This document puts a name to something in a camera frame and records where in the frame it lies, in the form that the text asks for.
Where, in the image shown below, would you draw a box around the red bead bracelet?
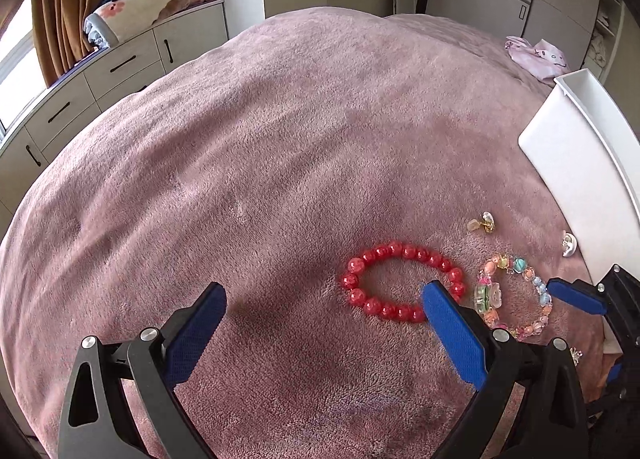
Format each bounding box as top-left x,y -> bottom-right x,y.
341,240 -> 466,324

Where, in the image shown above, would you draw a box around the folded white clothes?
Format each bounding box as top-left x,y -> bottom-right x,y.
590,4 -> 621,71

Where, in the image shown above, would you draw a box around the colorful pastel bead bracelet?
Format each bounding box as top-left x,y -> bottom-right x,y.
474,254 -> 553,341

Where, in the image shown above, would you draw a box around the window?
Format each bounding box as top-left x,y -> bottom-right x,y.
0,0 -> 46,135

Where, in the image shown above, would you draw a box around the pink cartoon print cloth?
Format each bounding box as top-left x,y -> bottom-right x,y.
504,36 -> 571,86

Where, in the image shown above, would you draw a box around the white plastic storage box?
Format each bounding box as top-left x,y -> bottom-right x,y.
518,68 -> 640,355

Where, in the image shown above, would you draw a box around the small gold earring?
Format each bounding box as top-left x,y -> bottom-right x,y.
467,212 -> 496,235

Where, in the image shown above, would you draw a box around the brown curtain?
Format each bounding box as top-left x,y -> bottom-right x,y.
31,0 -> 151,87

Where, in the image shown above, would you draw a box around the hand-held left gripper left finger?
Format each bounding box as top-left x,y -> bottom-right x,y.
57,282 -> 228,459

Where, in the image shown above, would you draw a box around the cream floral blanket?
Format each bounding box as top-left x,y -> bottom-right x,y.
84,0 -> 191,47

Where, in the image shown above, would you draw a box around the grey drawer cabinet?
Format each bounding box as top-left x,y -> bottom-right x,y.
0,0 -> 228,220

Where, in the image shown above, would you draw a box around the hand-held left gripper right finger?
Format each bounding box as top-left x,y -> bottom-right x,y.
421,281 -> 591,459

